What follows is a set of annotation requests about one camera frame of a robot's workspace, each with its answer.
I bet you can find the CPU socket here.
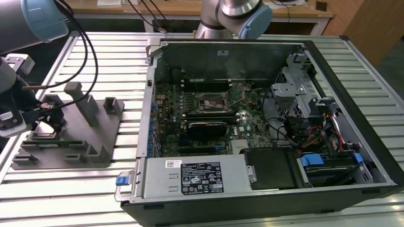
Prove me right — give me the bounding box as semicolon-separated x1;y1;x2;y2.
198;92;231;113

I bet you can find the grey parts rack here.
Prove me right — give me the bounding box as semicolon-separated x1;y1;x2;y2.
11;81;126;170

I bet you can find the wooden desk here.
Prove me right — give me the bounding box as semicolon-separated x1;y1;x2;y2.
71;0;336;36

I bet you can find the white paper box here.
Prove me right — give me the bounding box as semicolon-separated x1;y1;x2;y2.
96;0;123;7

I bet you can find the silver power supply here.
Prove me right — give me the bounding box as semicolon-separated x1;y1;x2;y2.
139;156;255;204

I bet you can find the black RAM slot bank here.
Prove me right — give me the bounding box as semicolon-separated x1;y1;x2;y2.
182;79;234;93
186;112;240;124

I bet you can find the black graphics card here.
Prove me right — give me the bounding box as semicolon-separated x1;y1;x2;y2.
187;121;228;138

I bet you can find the silver chipset heatsink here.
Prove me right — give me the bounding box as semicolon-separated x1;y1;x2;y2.
231;139;251;155

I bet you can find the green motherboard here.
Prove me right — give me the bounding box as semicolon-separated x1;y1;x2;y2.
154;80;275;158

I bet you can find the black PC case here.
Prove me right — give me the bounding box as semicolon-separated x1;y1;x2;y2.
120;35;404;227

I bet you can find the silver drive cage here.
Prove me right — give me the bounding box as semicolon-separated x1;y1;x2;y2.
270;53;322;119

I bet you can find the black plastic shroud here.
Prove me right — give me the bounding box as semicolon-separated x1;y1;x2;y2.
239;148;314;191

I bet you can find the hard disk in blue carrier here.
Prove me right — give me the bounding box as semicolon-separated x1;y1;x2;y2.
298;152;360;187

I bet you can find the brown wooden cabinet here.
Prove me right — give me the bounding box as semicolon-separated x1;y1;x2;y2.
323;0;404;68

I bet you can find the white camera with black plate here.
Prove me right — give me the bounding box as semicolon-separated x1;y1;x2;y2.
0;110;27;139

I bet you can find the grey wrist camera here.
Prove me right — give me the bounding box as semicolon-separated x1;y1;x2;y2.
6;53;36;74

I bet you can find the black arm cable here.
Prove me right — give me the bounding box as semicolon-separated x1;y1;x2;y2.
44;0;99;112

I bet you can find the yellow orange wire bundle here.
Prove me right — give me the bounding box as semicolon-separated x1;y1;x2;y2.
302;126;328;148

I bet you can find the red thin cable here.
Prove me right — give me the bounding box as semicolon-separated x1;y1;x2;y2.
336;130;346;152

